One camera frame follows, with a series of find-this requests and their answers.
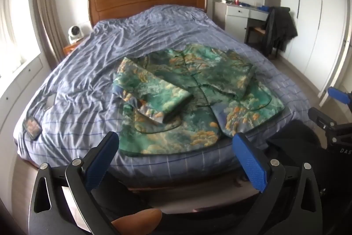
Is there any small white fan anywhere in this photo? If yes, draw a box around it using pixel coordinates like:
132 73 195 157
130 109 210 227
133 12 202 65
68 26 84 44

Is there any blue plaid bed duvet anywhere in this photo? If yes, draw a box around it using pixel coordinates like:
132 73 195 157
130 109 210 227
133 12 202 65
12 4 317 189

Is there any wooden bed headboard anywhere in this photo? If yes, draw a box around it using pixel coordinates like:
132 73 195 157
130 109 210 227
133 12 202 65
88 0 207 29

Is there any green printed padded jacket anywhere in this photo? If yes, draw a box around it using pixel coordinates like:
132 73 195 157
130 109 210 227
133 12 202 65
112 43 285 157

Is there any dark wooden chair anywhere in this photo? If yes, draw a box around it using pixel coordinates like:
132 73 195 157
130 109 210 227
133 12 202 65
246 6 292 59

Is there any white wardrobe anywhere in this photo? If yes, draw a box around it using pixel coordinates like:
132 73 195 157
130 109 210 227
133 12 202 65
264 0 350 98

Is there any wooden nightstand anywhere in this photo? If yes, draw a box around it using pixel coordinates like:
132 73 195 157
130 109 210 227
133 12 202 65
63 36 90 57

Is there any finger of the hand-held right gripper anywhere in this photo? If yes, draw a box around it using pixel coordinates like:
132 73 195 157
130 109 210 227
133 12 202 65
327 86 352 106

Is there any white window-side cabinet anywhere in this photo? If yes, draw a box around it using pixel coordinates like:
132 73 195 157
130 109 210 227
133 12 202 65
0 55 44 125

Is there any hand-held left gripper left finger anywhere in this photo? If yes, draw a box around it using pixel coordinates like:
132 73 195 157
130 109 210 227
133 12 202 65
27 131 121 235

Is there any beige curtain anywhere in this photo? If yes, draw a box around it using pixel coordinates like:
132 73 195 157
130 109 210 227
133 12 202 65
31 0 65 72

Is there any white desk with drawer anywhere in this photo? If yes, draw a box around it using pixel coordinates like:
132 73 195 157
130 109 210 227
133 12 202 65
214 0 271 44

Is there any window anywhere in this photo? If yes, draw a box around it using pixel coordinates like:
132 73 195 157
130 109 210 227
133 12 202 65
0 0 42 65

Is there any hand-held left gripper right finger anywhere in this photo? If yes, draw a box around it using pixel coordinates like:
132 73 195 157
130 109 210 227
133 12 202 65
232 133 323 235

